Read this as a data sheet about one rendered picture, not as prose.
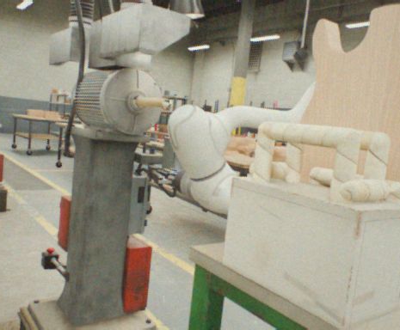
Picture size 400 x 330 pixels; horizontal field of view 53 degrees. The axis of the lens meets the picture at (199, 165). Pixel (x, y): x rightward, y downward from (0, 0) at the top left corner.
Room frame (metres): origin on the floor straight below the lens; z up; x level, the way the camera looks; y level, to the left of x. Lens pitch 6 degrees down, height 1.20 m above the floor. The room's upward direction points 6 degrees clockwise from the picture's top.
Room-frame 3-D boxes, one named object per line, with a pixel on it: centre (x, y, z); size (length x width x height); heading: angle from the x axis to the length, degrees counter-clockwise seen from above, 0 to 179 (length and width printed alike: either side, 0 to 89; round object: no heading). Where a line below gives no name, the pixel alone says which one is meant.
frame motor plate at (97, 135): (1.73, 0.42, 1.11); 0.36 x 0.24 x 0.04; 37
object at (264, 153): (0.72, -0.11, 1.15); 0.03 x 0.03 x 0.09
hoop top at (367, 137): (0.70, -0.23, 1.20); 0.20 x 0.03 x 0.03; 36
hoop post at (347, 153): (0.59, -0.21, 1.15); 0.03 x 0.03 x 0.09
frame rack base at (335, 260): (0.68, -0.20, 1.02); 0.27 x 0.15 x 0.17; 37
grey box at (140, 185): (1.82, 0.30, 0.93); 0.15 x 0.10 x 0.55; 37
